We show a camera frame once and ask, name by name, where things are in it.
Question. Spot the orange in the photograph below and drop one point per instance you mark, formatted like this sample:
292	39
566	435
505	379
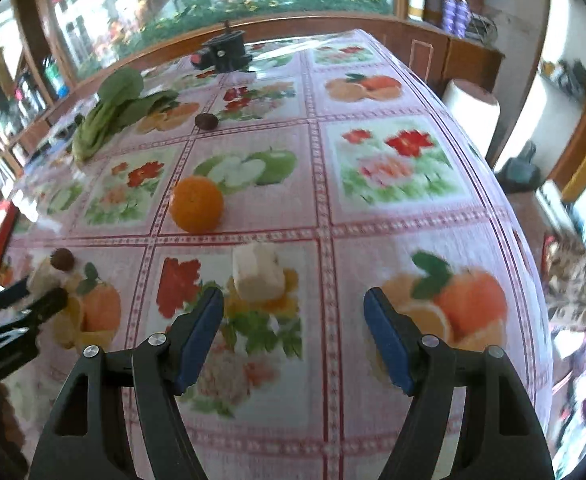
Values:
196	205

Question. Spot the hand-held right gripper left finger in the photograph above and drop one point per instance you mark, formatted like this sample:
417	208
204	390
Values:
198	340

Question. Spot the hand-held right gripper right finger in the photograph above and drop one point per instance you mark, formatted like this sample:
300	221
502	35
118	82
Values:
388	345

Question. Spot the white cylinder with brown top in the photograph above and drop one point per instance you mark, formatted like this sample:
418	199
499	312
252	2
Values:
473	115

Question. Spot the black device with red part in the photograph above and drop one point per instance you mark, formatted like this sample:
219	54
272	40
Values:
225	52

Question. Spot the floral patterned cloth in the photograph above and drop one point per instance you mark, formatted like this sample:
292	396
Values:
578	280

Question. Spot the purple spray can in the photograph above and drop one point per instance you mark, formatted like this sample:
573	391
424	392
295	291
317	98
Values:
448	12
462	14

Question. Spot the dark brown small fruit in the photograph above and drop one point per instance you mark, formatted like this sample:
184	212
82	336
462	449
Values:
206	121
63	259

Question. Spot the fruit printed tablecloth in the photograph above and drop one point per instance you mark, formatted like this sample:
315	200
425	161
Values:
373	240

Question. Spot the dark green object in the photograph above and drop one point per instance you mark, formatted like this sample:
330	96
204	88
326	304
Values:
520	172

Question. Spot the blue green bottle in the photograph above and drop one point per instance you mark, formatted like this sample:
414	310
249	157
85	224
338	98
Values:
57	79

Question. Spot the green leafy bok choy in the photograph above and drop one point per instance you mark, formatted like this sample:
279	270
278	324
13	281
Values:
98	125

